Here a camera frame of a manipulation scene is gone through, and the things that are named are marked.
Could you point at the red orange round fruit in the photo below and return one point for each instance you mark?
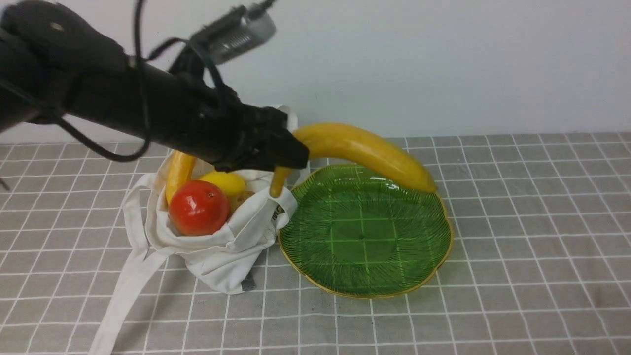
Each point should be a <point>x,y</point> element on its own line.
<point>198,208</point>

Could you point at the large yellow banana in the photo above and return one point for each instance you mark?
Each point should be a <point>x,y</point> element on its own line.
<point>344,141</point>

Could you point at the yellow lemon fruit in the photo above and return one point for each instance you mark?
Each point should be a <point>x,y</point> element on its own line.
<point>231,184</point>

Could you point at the brownish green small fruit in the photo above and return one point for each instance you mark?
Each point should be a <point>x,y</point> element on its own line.
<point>235,201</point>

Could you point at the white cloth tote bag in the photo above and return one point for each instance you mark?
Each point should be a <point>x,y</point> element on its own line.
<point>222,261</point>

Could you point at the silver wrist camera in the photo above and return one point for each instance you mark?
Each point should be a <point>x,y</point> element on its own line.
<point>242,29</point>

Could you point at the grey checkered tablecloth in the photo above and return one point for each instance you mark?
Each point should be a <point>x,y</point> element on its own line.
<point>540,264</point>

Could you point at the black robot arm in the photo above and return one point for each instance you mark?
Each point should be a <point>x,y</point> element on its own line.
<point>57,69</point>

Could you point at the upright yellow banana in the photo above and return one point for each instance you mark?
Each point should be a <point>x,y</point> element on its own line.
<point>179,172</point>

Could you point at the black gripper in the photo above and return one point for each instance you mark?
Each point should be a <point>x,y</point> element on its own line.
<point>244,137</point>

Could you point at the green glass fruit plate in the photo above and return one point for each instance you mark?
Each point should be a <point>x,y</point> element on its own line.
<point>358,234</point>

